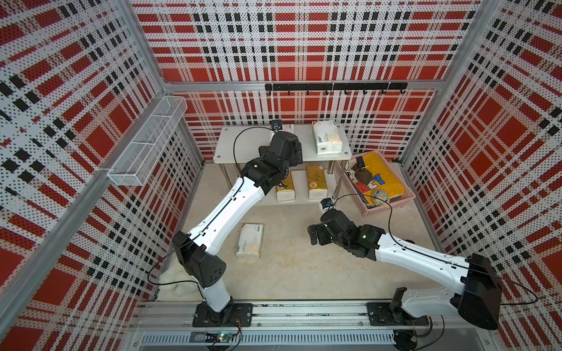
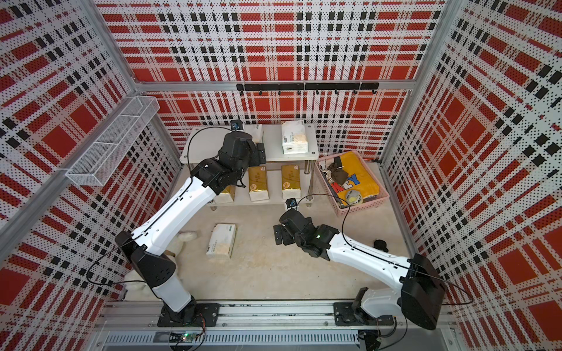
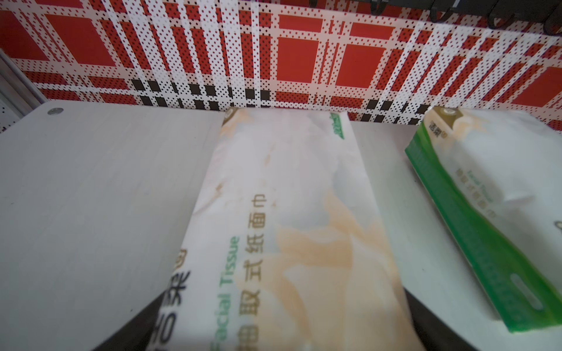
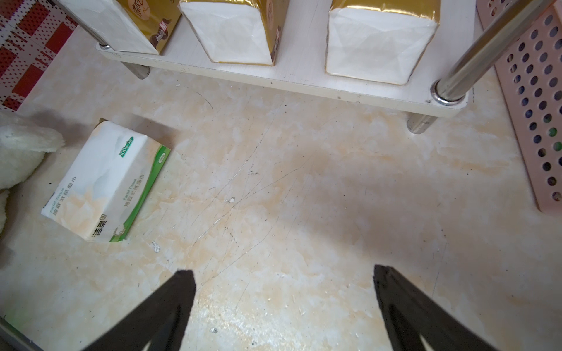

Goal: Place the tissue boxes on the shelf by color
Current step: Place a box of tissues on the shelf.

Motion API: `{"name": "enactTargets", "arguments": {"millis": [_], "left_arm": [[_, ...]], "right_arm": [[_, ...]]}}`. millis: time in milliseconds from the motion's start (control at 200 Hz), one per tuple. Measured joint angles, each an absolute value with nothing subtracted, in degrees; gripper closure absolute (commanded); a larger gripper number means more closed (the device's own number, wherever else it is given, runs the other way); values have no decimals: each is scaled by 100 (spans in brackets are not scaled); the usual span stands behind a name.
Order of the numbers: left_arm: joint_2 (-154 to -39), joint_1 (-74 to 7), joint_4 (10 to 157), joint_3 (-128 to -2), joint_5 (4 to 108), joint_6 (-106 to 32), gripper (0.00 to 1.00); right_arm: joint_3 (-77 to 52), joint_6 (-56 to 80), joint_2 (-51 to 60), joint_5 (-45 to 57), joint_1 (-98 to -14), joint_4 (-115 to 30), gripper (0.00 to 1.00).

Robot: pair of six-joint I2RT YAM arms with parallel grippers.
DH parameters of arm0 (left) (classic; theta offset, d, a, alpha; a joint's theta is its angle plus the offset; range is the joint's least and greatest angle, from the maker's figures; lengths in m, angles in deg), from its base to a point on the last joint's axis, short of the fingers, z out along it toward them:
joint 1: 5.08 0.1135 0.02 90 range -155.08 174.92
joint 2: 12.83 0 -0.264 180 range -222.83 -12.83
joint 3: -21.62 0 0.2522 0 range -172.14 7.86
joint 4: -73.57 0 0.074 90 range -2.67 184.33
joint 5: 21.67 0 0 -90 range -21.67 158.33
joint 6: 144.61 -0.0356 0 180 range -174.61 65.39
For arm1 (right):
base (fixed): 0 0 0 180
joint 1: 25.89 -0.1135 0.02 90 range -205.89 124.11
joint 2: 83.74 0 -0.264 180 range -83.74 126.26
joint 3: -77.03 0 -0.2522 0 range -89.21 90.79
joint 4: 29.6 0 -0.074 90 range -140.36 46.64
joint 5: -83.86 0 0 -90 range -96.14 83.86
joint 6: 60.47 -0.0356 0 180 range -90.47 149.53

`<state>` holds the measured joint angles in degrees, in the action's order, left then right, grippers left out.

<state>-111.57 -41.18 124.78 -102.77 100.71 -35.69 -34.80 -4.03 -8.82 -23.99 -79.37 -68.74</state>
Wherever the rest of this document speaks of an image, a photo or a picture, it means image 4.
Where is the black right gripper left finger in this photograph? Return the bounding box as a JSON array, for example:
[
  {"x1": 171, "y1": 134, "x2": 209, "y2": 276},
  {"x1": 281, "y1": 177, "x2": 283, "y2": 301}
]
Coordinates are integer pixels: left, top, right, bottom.
[{"x1": 86, "y1": 270, "x2": 196, "y2": 350}]

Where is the white two-tier metal shelf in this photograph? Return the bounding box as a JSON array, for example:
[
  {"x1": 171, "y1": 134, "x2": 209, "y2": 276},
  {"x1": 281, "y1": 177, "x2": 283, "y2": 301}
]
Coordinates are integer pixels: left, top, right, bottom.
[{"x1": 50, "y1": 0, "x2": 554, "y2": 135}]

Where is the pink plastic basket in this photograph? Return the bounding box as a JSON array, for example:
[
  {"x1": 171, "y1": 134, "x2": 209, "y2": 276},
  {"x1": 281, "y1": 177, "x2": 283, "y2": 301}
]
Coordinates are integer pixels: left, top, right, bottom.
[{"x1": 495, "y1": 1, "x2": 561, "y2": 216}]

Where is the white tissue pack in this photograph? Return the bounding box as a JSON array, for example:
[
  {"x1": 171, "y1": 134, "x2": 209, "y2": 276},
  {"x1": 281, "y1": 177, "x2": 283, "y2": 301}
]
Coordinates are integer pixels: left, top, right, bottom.
[{"x1": 41, "y1": 121, "x2": 171, "y2": 243}]

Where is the gold tissue pack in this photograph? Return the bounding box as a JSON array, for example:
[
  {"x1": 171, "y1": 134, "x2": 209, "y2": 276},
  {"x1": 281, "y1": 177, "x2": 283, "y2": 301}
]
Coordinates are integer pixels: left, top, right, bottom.
[
  {"x1": 325, "y1": 0, "x2": 441, "y2": 86},
  {"x1": 179, "y1": 0, "x2": 290, "y2": 66},
  {"x1": 59, "y1": 0, "x2": 181, "y2": 55}
]

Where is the white plush toy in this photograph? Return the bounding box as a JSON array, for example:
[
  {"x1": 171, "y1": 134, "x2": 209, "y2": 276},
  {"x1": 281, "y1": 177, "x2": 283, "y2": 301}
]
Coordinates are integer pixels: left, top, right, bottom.
[{"x1": 1, "y1": 112, "x2": 65, "y2": 228}]

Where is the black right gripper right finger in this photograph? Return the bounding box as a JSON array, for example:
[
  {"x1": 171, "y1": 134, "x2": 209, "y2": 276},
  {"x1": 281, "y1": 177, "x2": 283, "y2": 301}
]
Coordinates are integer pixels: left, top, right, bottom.
[{"x1": 373, "y1": 265, "x2": 495, "y2": 350}]

